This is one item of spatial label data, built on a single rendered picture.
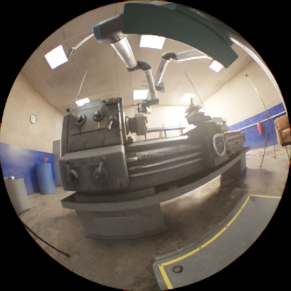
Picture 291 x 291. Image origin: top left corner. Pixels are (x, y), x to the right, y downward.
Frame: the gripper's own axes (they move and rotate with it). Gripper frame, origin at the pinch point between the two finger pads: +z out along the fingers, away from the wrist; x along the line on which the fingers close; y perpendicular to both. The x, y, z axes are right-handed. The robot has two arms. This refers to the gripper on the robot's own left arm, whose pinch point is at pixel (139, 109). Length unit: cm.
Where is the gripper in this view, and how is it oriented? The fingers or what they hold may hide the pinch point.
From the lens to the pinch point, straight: 104.7
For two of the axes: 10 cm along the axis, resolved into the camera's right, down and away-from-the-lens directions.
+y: 1.2, 9.6, 2.3
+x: -9.2, 0.2, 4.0
